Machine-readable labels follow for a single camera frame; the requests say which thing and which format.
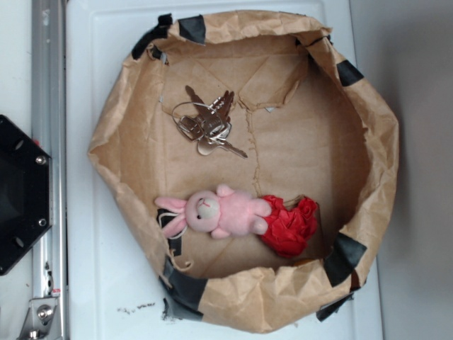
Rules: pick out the pink plush bunny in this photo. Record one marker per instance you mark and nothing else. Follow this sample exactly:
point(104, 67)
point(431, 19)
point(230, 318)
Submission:
point(223, 213)

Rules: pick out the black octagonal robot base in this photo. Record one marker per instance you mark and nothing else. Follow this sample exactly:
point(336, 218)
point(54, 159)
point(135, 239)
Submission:
point(25, 194)

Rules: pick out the red crumpled tissue paper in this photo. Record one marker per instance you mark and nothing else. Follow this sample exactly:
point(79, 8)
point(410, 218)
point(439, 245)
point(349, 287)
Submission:
point(289, 231)

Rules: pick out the aluminium extrusion rail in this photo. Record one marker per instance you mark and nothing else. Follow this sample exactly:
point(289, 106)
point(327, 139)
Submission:
point(48, 98)

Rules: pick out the brown paper bag bin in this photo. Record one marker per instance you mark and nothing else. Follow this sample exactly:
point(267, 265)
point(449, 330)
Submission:
point(311, 125)

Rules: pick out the orange object under bag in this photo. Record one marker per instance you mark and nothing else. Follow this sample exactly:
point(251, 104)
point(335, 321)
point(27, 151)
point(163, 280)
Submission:
point(303, 262)

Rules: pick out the silver key bunch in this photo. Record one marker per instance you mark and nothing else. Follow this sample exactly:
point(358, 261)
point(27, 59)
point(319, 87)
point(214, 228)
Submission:
point(211, 126)

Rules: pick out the metal corner bracket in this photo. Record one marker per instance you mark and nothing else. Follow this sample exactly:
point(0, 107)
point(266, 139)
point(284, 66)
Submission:
point(42, 320)

